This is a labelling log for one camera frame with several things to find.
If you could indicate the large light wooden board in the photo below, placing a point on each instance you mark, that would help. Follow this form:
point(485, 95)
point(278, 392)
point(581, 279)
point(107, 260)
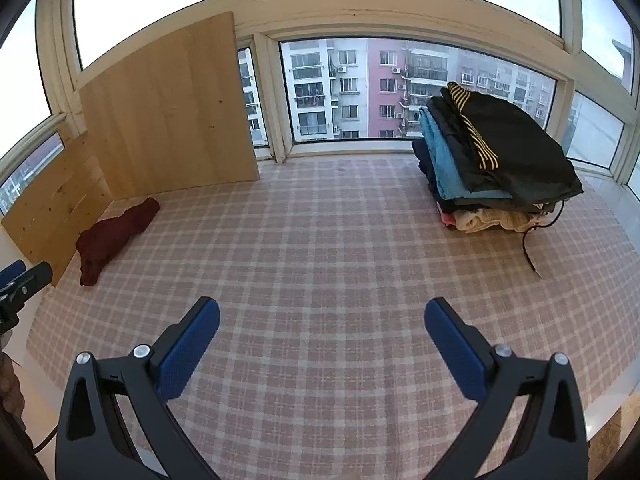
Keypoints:
point(170, 110)

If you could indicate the dark navy folded garment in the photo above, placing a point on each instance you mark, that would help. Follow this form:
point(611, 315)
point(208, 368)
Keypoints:
point(424, 160)

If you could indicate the pink plaid bed sheet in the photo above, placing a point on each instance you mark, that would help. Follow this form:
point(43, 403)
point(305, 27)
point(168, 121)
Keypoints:
point(320, 260)

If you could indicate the pink folded garment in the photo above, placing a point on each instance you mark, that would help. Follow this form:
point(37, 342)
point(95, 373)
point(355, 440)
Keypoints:
point(446, 219)

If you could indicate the person's left hand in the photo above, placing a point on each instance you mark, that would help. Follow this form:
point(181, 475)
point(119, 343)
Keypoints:
point(9, 385)

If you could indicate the cream window frame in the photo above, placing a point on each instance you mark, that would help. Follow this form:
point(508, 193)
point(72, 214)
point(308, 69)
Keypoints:
point(310, 15)

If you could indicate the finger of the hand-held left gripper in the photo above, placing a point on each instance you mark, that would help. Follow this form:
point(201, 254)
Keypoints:
point(36, 277)
point(11, 272)

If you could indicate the knotty pine wooden board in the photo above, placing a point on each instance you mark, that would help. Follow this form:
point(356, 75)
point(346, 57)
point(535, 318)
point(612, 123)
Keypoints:
point(55, 220)

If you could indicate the apartment buildings outside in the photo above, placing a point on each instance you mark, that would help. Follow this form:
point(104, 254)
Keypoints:
point(350, 95)

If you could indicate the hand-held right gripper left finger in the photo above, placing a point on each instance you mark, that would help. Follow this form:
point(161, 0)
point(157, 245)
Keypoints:
point(187, 345)

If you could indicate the teal folded garment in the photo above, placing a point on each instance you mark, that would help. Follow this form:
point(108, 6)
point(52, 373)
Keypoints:
point(445, 160)

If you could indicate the cream folded garment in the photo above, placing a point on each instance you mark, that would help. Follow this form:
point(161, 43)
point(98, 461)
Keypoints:
point(495, 220)

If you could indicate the dark red sweater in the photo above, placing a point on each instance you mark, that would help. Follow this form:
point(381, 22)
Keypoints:
point(115, 235)

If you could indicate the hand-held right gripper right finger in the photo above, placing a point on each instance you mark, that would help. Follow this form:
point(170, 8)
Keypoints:
point(457, 347)

